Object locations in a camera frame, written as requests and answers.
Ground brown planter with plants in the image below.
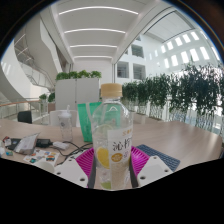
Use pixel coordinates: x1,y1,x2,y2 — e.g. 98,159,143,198
38,92,56,114

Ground clear plastic water bottle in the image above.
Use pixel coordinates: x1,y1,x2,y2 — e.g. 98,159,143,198
57,105,74,143

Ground colourful sticker sheet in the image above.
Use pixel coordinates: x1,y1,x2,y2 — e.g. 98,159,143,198
22,148,61,165

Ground black cable bundle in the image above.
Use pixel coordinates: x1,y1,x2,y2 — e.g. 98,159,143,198
49,140,94,166

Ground black notebook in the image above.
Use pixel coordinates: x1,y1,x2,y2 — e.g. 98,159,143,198
6,132,41,156

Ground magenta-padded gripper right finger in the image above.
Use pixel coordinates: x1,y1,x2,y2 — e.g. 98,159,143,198
128,145,175,189

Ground clear lemon drink bottle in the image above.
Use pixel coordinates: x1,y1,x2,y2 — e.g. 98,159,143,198
90,83,134,191

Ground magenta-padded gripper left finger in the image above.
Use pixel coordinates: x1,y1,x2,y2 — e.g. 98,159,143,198
53,147,98,190

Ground black chair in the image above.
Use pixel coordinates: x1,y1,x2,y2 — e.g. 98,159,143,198
17,110,34,125

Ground ceiling light strips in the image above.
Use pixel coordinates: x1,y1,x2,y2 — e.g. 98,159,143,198
59,5,139,59

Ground green tote bag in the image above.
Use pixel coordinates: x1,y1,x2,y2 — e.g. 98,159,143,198
76,101,103,143

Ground row of potted trees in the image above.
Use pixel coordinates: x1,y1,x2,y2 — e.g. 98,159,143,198
121,61,224,134

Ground white chair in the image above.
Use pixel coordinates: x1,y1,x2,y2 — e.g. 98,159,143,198
49,109,78,128

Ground glass railing wooden handrail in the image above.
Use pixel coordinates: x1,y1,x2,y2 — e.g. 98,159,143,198
0,98,42,120

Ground black charger block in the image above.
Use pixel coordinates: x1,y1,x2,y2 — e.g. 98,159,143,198
35,138,54,149

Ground white planter cabinet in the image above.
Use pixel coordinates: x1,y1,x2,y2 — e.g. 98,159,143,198
54,69,103,113

